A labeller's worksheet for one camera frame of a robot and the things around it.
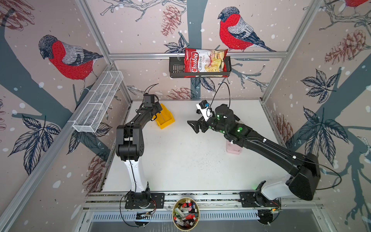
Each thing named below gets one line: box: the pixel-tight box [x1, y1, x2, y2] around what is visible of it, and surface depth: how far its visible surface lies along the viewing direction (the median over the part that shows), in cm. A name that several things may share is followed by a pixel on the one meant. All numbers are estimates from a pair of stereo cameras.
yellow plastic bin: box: [155, 103, 176, 130], surface depth 106 cm
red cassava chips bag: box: [184, 48, 229, 78], surface depth 90 cm
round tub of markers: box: [171, 197, 200, 232], surface depth 63 cm
